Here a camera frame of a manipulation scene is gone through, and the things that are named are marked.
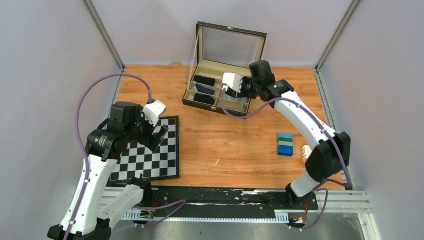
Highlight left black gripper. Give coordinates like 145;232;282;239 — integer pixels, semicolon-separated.
125;104;169;151

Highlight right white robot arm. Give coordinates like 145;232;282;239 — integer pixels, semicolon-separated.
225;60;351;209

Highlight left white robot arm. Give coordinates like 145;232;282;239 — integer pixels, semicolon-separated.
47;100;168;240

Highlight striped rolled cloth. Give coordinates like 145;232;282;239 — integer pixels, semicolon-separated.
224;95;249;103

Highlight black white checkerboard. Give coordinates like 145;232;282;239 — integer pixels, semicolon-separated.
107;116;180;186

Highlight black rolled cloth bottom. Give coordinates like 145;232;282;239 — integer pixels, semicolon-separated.
193;93;216;106

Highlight black rolled cloth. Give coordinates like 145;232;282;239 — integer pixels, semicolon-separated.
193;93;216;106
193;75;216;87

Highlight black rolled cloth top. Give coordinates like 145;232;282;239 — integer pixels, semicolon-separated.
193;75;216;87

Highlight black compartment storage box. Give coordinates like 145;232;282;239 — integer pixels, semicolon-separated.
182;21;267;117

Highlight navy rolled cloth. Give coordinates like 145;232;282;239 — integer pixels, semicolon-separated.
194;84;215;95

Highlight blue green brick stack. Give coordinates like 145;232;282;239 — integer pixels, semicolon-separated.
277;133;294;157

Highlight white blue brick block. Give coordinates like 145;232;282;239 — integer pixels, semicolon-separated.
301;145;313;163

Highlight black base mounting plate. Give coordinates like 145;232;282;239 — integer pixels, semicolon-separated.
138;186;319;219

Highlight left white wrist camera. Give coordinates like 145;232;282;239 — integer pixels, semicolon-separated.
142;100;167;127

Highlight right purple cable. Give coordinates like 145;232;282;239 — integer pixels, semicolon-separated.
219;89;354;232

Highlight purple cable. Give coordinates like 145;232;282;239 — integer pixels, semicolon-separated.
219;89;354;232
62;73;187;240

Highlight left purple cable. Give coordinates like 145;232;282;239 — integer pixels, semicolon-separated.
62;73;187;240

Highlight aluminium frame rail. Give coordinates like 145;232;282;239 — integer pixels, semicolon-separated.
90;185;380;239

